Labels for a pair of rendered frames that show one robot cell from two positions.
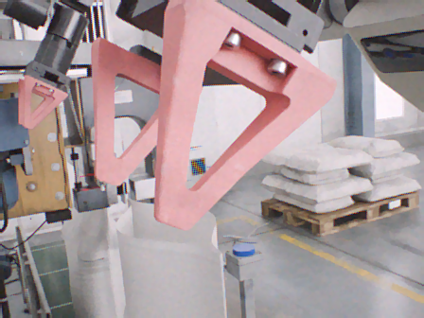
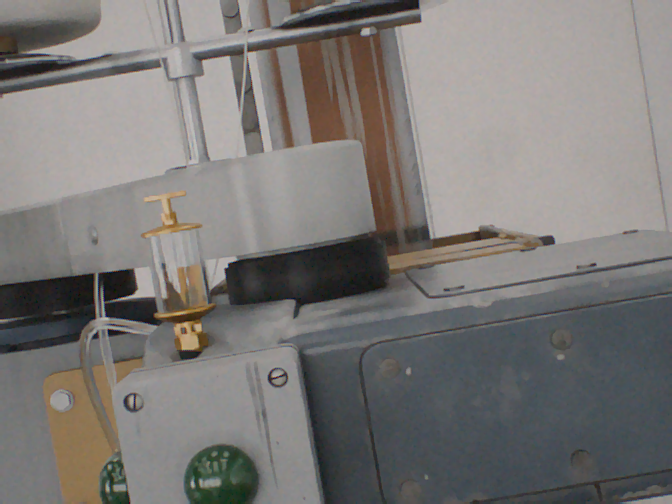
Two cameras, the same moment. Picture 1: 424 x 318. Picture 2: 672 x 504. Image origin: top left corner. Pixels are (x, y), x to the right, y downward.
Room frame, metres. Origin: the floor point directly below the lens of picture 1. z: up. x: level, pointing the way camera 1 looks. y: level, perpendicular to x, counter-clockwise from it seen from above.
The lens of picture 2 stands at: (1.55, -0.40, 1.39)
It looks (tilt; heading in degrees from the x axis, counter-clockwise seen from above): 3 degrees down; 115
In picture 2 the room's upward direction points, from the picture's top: 10 degrees counter-clockwise
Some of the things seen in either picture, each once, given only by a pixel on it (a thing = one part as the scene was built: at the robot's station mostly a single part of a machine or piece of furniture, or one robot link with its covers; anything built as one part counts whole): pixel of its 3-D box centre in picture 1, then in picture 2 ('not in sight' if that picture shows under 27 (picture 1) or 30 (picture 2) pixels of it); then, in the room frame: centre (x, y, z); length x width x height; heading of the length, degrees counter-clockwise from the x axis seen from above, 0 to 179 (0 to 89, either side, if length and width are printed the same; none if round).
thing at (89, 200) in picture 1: (90, 197); not in sight; (1.13, 0.30, 1.04); 0.08 x 0.06 x 0.05; 115
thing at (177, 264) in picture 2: not in sight; (178, 270); (1.22, 0.11, 1.37); 0.03 x 0.02 x 0.03; 25
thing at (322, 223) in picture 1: (339, 203); not in sight; (4.11, -1.20, 0.07); 1.20 x 0.82 x 0.14; 117
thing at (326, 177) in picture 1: (309, 170); not in sight; (3.96, -0.90, 0.44); 0.66 x 0.42 x 0.14; 19
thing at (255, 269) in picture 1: (244, 262); not in sight; (1.18, -0.08, 0.81); 0.08 x 0.08 x 0.06; 25
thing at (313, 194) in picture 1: (329, 186); not in sight; (3.79, -1.03, 0.32); 0.66 x 0.43 x 0.15; 117
